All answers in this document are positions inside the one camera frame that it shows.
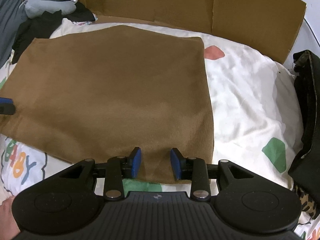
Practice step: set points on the white cartoon bed sheet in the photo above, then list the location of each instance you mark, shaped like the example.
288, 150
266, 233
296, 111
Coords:
257, 118

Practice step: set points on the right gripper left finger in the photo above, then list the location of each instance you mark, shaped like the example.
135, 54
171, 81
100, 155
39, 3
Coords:
87, 171

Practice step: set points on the person's hand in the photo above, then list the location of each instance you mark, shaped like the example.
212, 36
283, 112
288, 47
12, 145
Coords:
8, 227

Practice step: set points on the black garment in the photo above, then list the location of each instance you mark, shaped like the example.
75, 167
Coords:
44, 26

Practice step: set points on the blue-grey fleece cloth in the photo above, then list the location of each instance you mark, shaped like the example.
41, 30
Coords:
12, 15

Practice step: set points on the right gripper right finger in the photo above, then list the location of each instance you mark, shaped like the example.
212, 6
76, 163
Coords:
201, 173

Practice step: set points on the black textured storage bag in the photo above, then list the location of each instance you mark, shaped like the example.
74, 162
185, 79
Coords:
305, 167

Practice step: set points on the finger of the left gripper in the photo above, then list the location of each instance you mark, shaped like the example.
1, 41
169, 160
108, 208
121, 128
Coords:
7, 106

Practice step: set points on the brown cardboard sheet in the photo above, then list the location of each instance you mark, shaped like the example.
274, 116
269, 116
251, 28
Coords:
269, 26

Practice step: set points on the grey-blue neck pillow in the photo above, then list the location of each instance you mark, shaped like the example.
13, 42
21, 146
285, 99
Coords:
35, 8

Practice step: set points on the brown t-shirt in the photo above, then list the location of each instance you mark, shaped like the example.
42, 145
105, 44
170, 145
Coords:
102, 93

